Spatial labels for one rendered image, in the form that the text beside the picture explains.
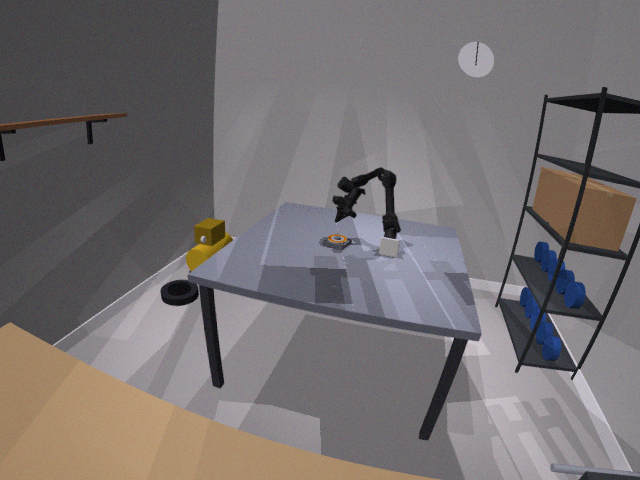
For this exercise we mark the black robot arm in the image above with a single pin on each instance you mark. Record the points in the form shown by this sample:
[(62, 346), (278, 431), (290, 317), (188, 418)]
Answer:
[(389, 181)]

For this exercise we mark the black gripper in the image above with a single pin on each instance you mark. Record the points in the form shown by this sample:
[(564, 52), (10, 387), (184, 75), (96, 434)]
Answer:
[(345, 211)]

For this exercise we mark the orange round plate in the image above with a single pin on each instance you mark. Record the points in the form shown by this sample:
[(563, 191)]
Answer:
[(332, 240)]

